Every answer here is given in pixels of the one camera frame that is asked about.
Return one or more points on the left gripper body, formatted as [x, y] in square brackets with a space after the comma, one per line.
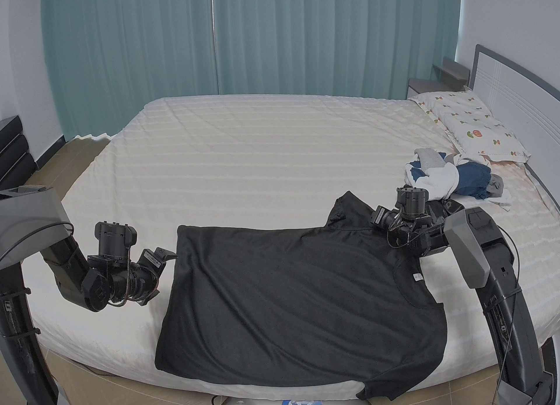
[140, 283]

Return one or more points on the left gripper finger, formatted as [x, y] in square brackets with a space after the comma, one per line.
[168, 256]

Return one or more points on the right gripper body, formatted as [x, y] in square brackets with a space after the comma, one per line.
[384, 218]

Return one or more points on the black T-shirt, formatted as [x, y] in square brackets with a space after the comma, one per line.
[297, 298]

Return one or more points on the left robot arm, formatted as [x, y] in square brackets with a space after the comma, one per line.
[65, 263]

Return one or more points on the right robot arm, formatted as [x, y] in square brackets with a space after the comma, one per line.
[477, 246]

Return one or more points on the pile of clothes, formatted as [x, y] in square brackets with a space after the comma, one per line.
[472, 176]

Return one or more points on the bed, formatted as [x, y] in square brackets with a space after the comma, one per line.
[262, 154]

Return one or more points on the black shiny garment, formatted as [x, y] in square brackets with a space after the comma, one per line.
[439, 207]

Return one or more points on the white printed pillow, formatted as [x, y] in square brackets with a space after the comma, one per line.
[477, 127]

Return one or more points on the grey bedside table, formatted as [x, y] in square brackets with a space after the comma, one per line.
[426, 86]

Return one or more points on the black chest of drawers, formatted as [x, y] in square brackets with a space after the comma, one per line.
[15, 154]

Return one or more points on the blue-green curtain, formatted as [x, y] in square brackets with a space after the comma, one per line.
[337, 27]
[131, 44]

